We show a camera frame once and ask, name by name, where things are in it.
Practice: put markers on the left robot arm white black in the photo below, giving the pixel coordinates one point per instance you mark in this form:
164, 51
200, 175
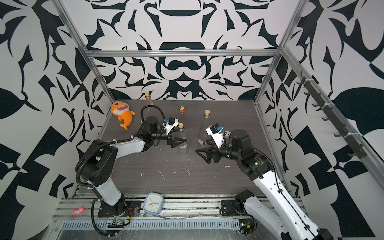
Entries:
95, 168

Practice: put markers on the circuit board with wires left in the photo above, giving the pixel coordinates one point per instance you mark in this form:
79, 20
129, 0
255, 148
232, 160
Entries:
119, 223

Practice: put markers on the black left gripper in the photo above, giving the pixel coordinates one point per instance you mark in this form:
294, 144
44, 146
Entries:
173, 143

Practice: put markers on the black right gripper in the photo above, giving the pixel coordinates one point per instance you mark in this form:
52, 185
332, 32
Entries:
214, 150

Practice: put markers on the orange shark plush toy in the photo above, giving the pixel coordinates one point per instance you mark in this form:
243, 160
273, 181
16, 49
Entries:
123, 112

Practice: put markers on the pink small toy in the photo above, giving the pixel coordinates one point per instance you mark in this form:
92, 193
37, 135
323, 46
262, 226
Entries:
77, 211

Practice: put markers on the white slotted cable duct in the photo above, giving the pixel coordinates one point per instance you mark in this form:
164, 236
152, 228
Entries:
141, 224

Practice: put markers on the clear glass bottle with cork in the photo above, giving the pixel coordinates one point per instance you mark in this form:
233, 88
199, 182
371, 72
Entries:
148, 111

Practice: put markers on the light blue alarm clock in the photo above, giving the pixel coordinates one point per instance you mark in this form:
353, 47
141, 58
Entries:
153, 204

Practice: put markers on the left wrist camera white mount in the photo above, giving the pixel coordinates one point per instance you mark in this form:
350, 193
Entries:
170, 124

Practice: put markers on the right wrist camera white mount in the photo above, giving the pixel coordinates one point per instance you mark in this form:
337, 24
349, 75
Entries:
216, 132

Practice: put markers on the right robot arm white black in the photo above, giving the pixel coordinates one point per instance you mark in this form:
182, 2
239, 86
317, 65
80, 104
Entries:
288, 221

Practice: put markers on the small clear bottle with cork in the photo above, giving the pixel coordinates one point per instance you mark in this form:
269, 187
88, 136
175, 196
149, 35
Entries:
182, 134

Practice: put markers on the green circuit board right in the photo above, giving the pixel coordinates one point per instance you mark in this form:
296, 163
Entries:
247, 227

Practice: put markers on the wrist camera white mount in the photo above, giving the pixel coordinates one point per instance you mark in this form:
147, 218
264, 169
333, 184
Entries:
216, 132
170, 124

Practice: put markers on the small red yellow toy figure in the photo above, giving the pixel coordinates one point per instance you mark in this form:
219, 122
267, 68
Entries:
182, 110

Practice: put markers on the tall clear bottle yellow label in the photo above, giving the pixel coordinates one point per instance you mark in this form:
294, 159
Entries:
203, 136

